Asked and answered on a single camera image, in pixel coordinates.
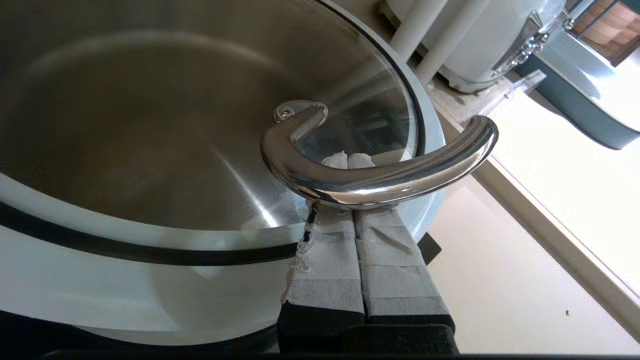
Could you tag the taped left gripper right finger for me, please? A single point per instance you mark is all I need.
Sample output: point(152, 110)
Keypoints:
point(395, 270)

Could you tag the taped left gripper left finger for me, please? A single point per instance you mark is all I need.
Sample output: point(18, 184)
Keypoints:
point(325, 270)

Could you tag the glass lid with white rim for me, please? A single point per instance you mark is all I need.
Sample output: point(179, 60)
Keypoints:
point(150, 125)

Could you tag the clear acrylic sign holder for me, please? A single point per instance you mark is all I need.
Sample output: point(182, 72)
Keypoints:
point(520, 89)

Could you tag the white toaster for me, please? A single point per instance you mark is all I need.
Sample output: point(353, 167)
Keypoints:
point(480, 50)

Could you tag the white support pole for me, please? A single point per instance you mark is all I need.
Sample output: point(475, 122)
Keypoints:
point(450, 40)
point(415, 25)

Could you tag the grey blue furniture piece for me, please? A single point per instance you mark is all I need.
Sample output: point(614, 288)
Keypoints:
point(600, 120)

